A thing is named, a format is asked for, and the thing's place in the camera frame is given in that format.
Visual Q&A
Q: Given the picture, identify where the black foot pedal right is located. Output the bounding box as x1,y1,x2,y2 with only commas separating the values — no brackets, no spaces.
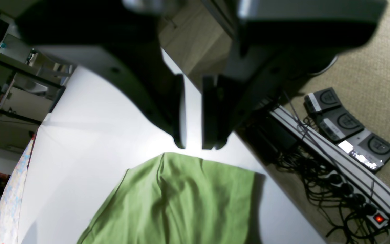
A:
337,129,390,173

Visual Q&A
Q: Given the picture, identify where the green T-shirt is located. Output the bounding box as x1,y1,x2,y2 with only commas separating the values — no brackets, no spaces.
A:
77,153,256,244

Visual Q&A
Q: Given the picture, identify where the black foot pedal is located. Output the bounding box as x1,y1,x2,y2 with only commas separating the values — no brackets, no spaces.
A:
316,107,364,143
337,129,390,173
304,87,342,114

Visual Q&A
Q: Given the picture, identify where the aluminium rail with label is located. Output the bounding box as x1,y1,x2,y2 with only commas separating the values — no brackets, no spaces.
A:
268,106,390,215

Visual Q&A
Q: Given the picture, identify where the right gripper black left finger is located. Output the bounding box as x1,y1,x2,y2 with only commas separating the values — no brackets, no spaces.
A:
16,0,186,149

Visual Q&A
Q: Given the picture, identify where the white power strip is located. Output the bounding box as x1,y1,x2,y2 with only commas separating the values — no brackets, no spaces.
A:
320,170,389,229

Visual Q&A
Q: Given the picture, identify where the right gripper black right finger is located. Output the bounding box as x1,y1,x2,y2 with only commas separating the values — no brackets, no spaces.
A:
202,0,388,150

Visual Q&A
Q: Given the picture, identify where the black foot pedal left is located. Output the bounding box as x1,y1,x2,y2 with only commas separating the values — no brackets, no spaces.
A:
304,87,342,114

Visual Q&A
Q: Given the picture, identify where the black foot pedal middle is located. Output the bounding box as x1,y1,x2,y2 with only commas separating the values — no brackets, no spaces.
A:
316,107,364,143

